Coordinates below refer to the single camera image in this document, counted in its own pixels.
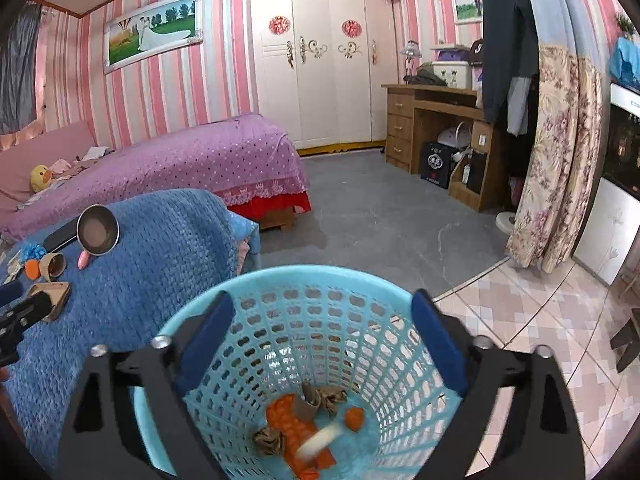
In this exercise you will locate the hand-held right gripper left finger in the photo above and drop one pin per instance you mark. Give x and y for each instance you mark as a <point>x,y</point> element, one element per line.
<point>210,342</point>

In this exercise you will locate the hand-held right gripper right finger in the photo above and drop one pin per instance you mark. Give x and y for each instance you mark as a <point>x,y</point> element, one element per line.
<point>440,347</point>

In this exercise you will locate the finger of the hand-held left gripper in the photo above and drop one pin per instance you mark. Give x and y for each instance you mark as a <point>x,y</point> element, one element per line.
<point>36,306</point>
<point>11,293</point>

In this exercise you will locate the printed paper wrapper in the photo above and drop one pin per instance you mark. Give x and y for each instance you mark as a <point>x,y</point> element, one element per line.
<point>14,266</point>

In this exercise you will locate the orange bottle cap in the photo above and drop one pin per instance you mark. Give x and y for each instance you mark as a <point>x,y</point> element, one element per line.
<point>33,269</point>

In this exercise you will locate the cardboard tube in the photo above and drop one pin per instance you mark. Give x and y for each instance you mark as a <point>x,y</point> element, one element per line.
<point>52,266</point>

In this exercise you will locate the blue plastic wrapper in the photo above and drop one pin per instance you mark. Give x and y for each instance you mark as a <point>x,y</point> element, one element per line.
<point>33,251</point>

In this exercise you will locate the orange plastic bag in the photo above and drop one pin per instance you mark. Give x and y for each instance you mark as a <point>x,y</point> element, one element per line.
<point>286,417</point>

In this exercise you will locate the small orange tangerine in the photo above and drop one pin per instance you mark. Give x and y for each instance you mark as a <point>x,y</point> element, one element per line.
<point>355,419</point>

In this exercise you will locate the turquoise plastic basket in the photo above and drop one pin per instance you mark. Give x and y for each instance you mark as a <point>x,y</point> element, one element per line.
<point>320,320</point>

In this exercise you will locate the brown paper roll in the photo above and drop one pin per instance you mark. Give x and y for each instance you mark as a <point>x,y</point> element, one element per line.
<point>305,402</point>

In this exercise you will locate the beige paper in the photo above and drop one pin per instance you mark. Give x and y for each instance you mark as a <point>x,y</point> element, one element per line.
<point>333,400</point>

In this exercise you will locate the tan phone case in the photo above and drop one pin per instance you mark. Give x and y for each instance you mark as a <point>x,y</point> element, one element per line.
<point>56,297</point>

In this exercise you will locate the black smartphone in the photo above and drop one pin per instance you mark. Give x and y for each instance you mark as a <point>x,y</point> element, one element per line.
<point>60,238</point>

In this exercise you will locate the blue knitted blanket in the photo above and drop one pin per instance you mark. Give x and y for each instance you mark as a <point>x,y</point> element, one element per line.
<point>150,285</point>

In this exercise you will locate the pink steel-lined cup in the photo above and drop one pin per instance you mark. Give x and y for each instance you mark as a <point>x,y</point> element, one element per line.
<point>97,230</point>

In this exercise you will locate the yellow duck plush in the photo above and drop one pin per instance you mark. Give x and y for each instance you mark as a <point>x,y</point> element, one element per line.
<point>41,178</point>

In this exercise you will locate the white round stand base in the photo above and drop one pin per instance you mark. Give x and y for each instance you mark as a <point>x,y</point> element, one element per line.
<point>506,221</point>

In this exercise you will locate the pink covered headboard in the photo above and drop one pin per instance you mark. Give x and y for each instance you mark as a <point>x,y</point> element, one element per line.
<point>40,147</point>

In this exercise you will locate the pile of clothes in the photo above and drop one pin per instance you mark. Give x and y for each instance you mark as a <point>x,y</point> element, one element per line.
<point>80,160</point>

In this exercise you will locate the black gift box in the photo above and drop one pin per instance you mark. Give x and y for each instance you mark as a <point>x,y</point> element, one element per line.
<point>438,165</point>

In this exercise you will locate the bed with purple dotted bedspread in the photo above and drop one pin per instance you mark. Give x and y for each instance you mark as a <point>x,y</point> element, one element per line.
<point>175,160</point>

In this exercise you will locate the dark wooden stool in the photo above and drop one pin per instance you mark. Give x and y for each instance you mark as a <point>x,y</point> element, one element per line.
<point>627,340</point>

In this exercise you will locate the white fan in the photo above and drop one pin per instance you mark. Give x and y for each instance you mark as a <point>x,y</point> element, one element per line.
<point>455,139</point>

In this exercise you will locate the floral and blue curtain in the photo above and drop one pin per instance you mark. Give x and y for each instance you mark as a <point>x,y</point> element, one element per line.
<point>555,160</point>

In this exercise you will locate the grey curtain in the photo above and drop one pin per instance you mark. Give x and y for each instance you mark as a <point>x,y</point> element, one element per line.
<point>17,70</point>

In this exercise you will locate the wooden desk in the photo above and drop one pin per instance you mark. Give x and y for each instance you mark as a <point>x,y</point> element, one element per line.
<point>402,125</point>

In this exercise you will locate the white cabinet with glass door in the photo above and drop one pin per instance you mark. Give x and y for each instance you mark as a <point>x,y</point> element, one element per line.
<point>620,160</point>

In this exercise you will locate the dark clothing bundle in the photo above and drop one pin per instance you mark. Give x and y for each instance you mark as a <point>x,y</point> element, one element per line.
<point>425,78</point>

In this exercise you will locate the white storage box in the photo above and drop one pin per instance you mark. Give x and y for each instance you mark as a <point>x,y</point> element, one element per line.
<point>452,75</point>

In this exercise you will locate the white wardrobe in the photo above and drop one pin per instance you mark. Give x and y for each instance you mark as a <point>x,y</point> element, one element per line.
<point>325,95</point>

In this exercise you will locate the desk lamp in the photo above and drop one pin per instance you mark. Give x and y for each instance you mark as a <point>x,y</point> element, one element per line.
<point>412,57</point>

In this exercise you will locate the framed wedding photo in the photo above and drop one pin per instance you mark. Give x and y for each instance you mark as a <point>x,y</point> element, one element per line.
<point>152,32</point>

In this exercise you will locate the black bag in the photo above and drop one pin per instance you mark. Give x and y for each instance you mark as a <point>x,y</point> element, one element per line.
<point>477,52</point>

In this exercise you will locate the dark hanging coat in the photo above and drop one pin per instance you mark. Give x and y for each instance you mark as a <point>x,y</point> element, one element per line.
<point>507,50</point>

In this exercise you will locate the red round paper decal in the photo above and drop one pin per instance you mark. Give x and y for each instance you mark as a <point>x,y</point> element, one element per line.
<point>351,28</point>
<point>280,26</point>

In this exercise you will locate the blue plastic bag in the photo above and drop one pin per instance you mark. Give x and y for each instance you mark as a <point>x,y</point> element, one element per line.
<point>625,65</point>

